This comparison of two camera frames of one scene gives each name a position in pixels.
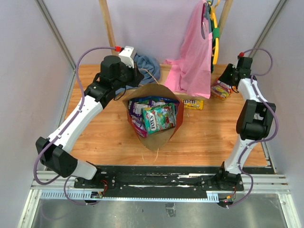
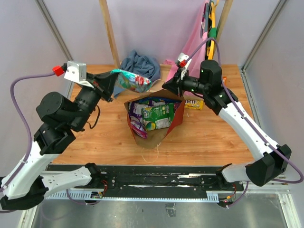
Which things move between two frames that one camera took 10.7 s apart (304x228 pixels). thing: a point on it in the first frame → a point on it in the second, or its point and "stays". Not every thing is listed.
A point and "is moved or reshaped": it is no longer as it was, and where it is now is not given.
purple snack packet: [137, 119] stays
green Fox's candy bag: [160, 118] is moved or reshaped
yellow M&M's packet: [197, 104] stays
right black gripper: [223, 77] → [175, 84]
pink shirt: [190, 73] stays
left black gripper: [137, 77] → [106, 81]
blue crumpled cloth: [148, 67] stays
